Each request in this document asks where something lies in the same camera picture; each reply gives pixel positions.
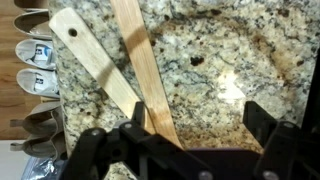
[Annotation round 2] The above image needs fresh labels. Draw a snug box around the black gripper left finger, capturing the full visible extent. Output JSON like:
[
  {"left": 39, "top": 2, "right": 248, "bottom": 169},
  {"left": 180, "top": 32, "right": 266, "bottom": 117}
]
[{"left": 119, "top": 102, "right": 210, "bottom": 180}]

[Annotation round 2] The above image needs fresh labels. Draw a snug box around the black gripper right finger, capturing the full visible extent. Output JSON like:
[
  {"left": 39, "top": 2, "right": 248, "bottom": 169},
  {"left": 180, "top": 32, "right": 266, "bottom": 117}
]
[{"left": 243, "top": 101, "right": 300, "bottom": 180}]

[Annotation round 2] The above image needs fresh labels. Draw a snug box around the light wooden spoon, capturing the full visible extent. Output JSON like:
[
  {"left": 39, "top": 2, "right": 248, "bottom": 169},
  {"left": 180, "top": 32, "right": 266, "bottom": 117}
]
[{"left": 49, "top": 8, "right": 139, "bottom": 133}]

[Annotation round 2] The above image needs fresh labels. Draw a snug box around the brown wooden spatula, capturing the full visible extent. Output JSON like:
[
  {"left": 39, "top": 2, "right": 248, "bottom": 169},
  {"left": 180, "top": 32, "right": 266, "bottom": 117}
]
[{"left": 110, "top": 0, "right": 182, "bottom": 147}]

